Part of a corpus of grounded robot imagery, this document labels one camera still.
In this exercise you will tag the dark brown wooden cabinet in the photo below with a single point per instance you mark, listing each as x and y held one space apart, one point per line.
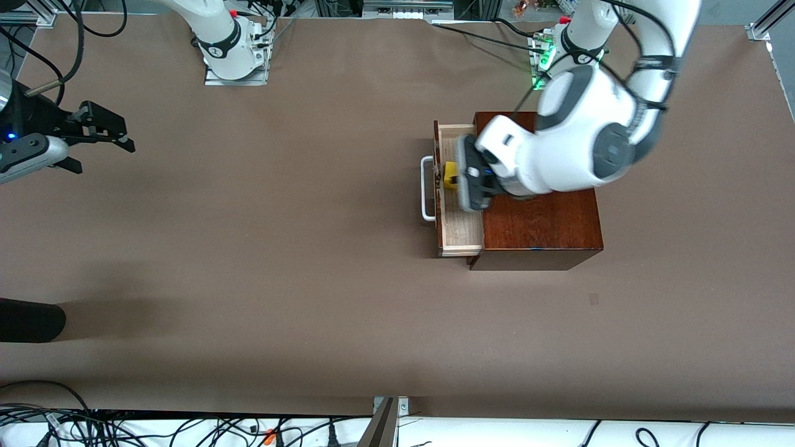
546 233

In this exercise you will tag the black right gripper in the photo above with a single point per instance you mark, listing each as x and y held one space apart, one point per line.
38 117

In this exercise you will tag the dark grey diagonal beam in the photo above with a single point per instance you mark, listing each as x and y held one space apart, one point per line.
380 428

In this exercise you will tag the grey box with ports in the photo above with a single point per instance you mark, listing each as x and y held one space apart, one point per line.
407 7

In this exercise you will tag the aluminium frame profile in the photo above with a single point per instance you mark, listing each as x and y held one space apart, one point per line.
43 12
767 22

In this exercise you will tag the yellow cube block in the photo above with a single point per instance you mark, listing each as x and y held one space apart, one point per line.
452 174

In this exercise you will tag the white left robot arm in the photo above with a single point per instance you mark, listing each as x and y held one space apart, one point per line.
571 143

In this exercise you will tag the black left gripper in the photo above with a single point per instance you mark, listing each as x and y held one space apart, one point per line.
454 180

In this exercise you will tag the black foam cylinder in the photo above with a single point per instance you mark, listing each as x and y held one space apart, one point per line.
31 320

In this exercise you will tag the silver corner bracket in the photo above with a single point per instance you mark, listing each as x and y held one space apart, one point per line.
402 405

